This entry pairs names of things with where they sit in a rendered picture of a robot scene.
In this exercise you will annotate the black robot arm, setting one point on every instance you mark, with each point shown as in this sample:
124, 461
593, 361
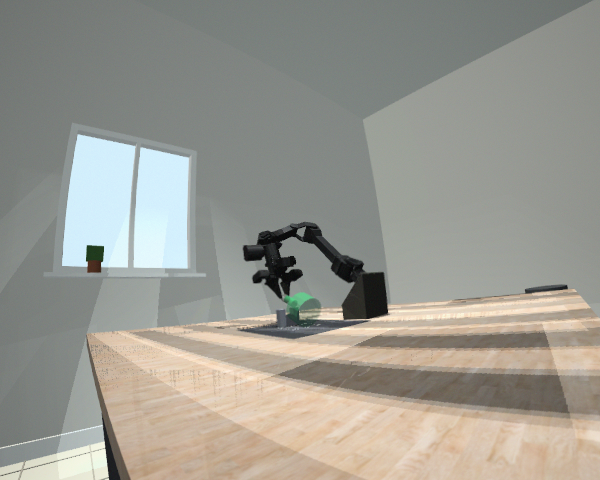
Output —
268, 244

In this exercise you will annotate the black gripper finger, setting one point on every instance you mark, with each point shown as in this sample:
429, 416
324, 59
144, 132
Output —
272, 283
285, 284

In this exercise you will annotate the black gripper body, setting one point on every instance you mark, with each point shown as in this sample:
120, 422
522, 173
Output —
280, 272

